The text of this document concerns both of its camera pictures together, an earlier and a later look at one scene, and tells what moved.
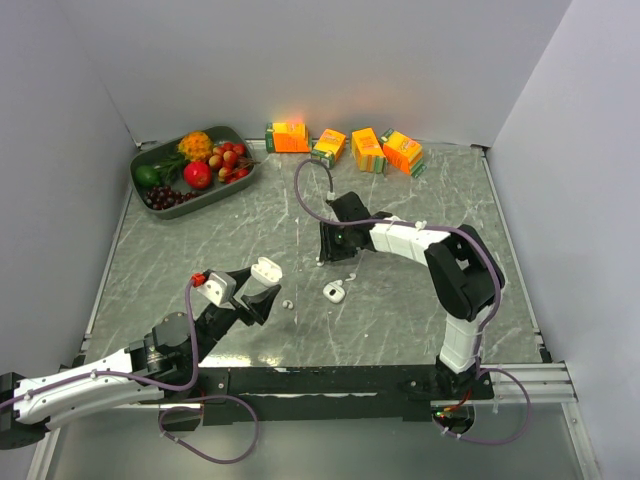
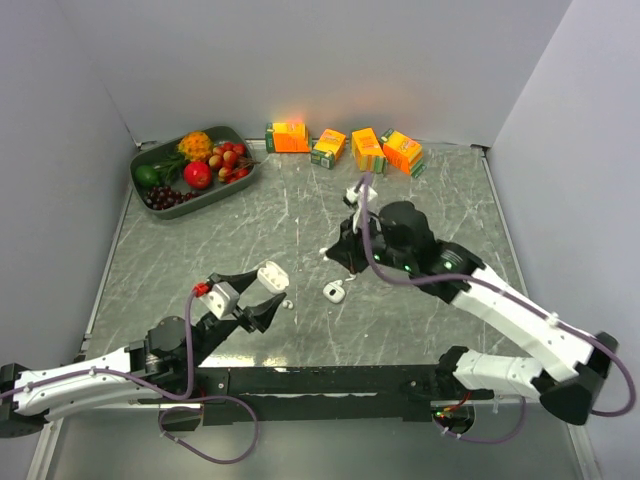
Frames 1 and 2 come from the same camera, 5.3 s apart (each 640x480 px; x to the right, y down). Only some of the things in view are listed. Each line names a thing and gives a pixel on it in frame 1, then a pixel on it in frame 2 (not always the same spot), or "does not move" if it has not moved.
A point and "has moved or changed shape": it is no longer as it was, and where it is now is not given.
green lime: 147,176 does not move
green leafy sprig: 172,168 does not move
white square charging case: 334,293 does not move
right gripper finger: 325,253 to 341,252
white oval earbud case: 266,271 has moved or changed shape
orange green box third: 368,151 does not move
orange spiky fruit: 195,146 does not move
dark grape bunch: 161,197 does not move
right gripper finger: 341,251 to 359,260
